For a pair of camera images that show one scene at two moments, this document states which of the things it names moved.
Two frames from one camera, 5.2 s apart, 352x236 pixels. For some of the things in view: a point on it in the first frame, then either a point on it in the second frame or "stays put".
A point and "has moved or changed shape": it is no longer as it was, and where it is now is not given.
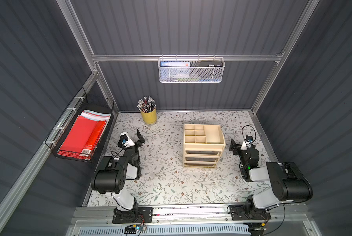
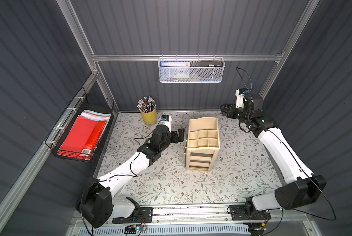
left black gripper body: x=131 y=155 to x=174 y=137
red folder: x=82 y=138 stays put
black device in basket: x=211 y=63 stays put
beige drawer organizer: x=203 y=144 has moved or changed shape
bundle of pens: x=146 y=105 stays put
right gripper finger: x=232 y=145 to x=223 y=108
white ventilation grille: x=232 y=230 stays put
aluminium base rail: x=282 y=216 stays put
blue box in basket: x=176 y=70 stays put
